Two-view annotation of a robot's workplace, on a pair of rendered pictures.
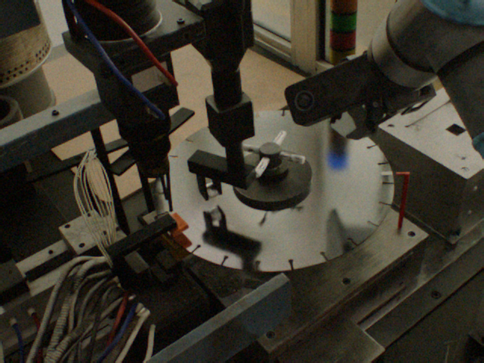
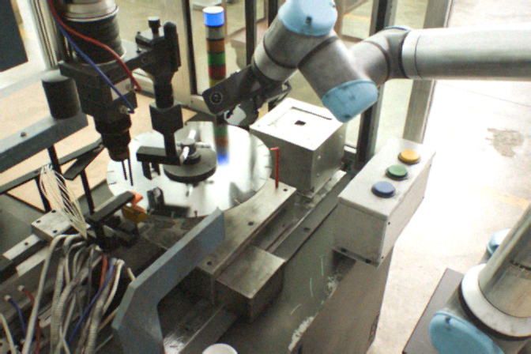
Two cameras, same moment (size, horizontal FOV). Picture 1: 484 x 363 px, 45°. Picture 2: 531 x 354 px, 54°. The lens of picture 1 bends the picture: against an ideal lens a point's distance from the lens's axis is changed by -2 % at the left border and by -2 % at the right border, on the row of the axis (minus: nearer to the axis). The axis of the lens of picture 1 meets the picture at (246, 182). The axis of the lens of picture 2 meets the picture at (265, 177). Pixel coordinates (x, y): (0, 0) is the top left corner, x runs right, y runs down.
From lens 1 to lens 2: 0.28 m
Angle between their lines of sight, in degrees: 18
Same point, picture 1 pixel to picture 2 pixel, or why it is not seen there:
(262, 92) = not seen: hidden behind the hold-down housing
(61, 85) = not seen: outside the picture
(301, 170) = (209, 155)
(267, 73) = not seen: hidden behind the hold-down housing
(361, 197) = (251, 165)
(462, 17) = (307, 32)
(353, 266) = (253, 214)
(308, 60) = (185, 96)
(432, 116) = (284, 117)
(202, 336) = (178, 250)
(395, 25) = (269, 43)
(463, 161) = (309, 141)
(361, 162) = (246, 145)
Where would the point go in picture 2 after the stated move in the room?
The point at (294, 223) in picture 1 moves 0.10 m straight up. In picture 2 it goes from (213, 186) to (209, 142)
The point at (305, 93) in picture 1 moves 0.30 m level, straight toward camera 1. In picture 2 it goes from (216, 93) to (260, 205)
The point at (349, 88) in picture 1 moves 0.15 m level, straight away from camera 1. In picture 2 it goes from (242, 87) to (231, 51)
